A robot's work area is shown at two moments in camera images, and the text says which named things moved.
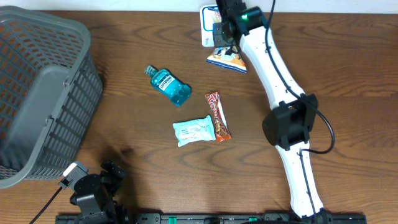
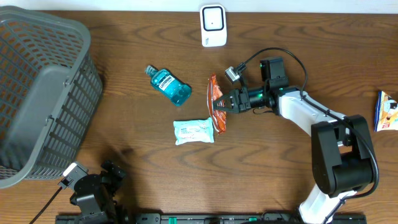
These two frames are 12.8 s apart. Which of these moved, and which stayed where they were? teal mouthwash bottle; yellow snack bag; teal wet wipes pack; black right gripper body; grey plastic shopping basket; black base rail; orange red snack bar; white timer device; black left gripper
Moved: yellow snack bag; orange red snack bar; black right gripper body
Stayed: teal wet wipes pack; white timer device; teal mouthwash bottle; black left gripper; black base rail; grey plastic shopping basket
